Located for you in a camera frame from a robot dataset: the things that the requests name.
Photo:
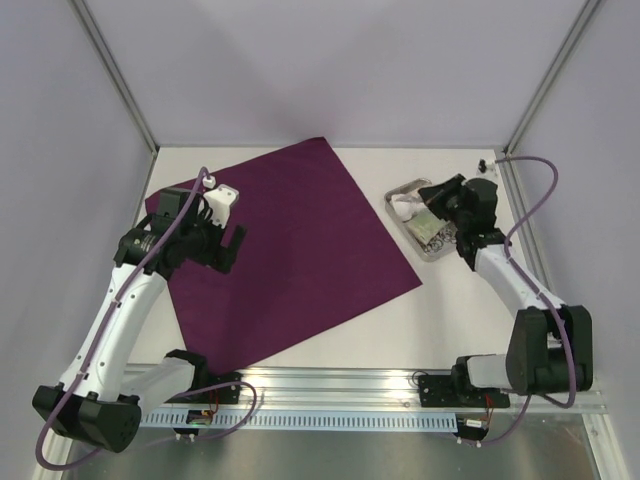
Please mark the slotted cable duct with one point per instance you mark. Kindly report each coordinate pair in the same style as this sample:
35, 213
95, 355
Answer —
305, 420

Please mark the aluminium frame post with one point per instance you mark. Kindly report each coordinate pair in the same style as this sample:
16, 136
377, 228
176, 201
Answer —
96, 37
558, 64

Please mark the aluminium front rail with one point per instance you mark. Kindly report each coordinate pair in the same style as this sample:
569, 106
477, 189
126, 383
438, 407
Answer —
344, 389

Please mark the purple cloth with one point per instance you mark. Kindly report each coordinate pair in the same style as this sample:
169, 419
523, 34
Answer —
318, 282

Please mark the green gauze packet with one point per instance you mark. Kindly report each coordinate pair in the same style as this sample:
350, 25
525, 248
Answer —
424, 226

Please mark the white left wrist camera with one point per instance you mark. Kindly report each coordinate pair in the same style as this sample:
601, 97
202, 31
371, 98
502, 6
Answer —
221, 198

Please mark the instruments in tray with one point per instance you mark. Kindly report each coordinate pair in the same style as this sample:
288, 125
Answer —
442, 243

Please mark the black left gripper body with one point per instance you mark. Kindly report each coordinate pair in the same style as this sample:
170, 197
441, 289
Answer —
204, 239

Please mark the right aluminium frame post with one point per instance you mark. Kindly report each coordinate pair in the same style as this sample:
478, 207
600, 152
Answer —
558, 64

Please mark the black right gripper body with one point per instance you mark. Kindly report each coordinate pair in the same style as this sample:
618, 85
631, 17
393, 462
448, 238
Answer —
445, 195

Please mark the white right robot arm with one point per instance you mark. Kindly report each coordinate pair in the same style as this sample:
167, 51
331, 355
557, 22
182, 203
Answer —
550, 351

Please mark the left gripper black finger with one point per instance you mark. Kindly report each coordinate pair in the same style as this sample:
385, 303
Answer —
237, 237
225, 259

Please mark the steel instrument tray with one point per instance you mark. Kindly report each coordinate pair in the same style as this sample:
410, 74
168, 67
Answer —
410, 189

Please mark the left aluminium frame post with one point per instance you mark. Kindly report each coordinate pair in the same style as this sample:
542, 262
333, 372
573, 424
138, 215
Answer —
96, 37

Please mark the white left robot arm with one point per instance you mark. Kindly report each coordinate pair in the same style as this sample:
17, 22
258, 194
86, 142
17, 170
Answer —
92, 402

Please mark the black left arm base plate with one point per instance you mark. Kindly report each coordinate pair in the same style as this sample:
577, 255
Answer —
228, 395

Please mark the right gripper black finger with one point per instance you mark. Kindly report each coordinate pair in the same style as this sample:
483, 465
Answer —
444, 209
441, 191

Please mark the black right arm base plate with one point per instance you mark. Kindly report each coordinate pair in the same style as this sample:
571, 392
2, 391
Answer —
444, 391

